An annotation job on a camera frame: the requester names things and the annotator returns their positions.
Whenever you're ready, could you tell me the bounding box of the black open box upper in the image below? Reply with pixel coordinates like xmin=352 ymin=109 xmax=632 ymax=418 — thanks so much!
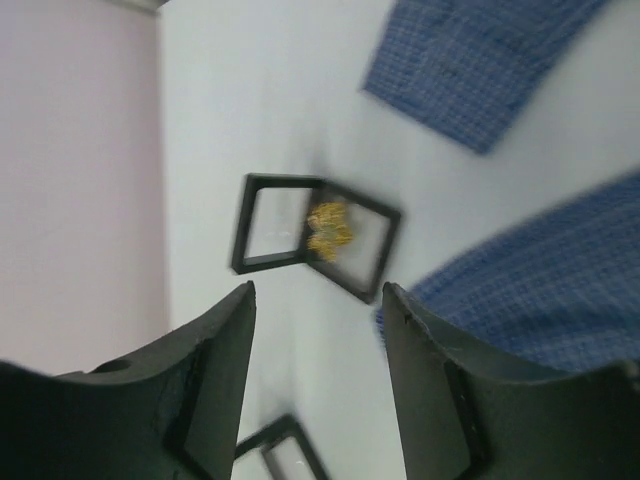
xmin=230 ymin=173 xmax=402 ymax=304

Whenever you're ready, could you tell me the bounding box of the black open box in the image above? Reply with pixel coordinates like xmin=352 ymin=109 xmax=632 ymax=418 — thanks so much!
xmin=235 ymin=414 xmax=331 ymax=480
xmin=230 ymin=173 xmax=402 ymax=304

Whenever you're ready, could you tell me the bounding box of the black open box lower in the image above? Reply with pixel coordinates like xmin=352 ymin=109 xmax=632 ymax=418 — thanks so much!
xmin=235 ymin=414 xmax=331 ymax=480

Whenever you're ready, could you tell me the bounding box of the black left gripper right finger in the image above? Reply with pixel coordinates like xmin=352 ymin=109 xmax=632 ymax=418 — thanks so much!
xmin=383 ymin=283 xmax=639 ymax=479

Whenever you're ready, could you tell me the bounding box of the gold leaf brooch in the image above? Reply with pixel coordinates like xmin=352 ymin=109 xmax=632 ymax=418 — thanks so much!
xmin=306 ymin=201 xmax=354 ymax=263

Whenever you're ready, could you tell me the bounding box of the blue checked shirt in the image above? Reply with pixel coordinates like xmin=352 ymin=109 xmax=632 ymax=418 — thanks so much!
xmin=363 ymin=1 xmax=639 ymax=371

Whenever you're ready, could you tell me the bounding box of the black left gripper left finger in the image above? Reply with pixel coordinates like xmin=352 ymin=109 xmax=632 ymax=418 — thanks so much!
xmin=1 ymin=282 xmax=256 ymax=479

